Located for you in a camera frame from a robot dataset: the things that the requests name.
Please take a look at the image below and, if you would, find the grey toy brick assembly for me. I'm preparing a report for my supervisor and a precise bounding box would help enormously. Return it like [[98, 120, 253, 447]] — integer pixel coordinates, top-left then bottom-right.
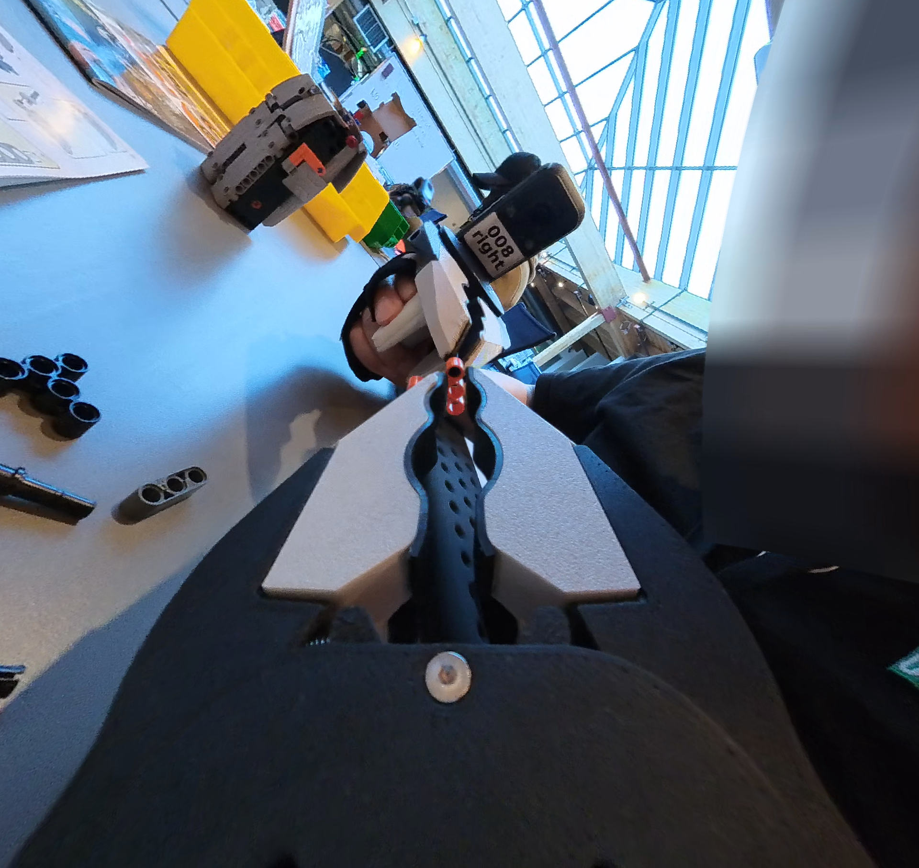
[[200, 72, 369, 231]]

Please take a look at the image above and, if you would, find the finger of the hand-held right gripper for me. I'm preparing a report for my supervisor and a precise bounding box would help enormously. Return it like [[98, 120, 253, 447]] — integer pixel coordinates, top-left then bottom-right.
[[416, 256, 476, 357], [465, 285, 512, 368]]

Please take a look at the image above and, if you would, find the green plastic bin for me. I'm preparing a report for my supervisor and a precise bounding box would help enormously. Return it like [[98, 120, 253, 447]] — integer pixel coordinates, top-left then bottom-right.
[[361, 202, 410, 250]]

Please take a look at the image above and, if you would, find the person's right forearm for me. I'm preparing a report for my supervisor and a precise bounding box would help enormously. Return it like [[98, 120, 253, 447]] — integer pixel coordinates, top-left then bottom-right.
[[481, 367, 538, 409]]

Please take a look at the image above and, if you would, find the person's right hand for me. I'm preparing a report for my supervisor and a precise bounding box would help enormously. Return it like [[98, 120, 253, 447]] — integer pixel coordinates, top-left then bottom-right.
[[350, 281, 445, 385]]

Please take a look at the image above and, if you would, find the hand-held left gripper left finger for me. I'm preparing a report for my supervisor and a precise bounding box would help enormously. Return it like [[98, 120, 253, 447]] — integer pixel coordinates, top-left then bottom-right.
[[262, 371, 439, 643]]

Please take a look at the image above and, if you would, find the black five-hole connector brick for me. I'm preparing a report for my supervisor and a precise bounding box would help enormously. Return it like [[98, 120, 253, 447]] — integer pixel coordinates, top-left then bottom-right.
[[0, 352, 101, 441]]

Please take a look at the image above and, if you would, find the black long axle pin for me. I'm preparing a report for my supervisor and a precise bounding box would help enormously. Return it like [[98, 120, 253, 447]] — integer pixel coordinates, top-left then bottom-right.
[[0, 462, 98, 526]]

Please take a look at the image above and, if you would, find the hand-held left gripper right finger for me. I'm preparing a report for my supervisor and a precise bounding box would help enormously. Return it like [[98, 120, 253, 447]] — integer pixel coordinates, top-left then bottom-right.
[[470, 367, 643, 643]]

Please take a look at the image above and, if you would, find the yellow plastic bin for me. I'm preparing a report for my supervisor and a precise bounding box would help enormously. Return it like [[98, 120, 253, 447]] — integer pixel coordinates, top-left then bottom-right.
[[165, 0, 392, 243]]

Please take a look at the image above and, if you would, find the open instruction booklet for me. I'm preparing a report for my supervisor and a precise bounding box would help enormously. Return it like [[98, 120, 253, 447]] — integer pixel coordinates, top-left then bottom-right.
[[0, 24, 149, 188]]

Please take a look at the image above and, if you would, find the grey three-hole brick beam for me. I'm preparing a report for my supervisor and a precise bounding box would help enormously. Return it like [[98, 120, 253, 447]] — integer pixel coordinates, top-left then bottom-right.
[[115, 466, 209, 524]]

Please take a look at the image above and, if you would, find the closed blue building manual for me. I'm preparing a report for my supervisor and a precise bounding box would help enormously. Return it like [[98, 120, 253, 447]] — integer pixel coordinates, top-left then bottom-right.
[[0, 0, 231, 154]]

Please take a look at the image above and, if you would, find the brown cardboard stand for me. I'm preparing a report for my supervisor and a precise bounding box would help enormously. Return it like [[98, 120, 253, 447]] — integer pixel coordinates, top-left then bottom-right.
[[359, 92, 417, 158]]

